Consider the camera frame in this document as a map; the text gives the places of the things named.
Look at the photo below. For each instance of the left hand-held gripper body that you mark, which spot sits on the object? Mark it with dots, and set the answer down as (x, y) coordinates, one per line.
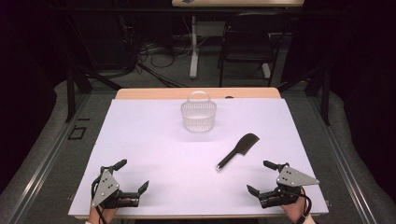
(106, 188)

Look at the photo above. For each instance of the black kitchen knife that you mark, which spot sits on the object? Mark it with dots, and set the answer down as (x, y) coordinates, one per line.
(239, 147)

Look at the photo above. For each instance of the black chair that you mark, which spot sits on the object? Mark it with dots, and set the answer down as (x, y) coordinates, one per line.
(249, 43)

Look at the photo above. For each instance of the white table mat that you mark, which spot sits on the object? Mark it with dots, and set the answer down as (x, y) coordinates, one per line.
(186, 174)

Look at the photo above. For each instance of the white desk leg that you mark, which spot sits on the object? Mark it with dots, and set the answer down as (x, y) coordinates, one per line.
(266, 71)
(194, 56)

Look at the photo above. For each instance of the wooden table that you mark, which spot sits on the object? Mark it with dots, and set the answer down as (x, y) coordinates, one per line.
(149, 93)

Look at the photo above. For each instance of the person's right hand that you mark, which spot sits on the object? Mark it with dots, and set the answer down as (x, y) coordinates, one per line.
(292, 211)

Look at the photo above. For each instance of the white plastic basket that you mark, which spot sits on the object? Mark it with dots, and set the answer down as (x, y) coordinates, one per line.
(198, 116)

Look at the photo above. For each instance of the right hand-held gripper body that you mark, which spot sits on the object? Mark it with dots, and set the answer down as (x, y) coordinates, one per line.
(292, 179)

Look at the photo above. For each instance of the black metal stand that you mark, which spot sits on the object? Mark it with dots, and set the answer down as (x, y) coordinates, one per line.
(71, 93)
(325, 99)

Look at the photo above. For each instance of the metal floor rail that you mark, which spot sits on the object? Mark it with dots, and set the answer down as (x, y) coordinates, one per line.
(342, 161)
(46, 158)

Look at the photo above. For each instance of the person's left hand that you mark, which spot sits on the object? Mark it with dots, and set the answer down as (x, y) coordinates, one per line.
(107, 214)

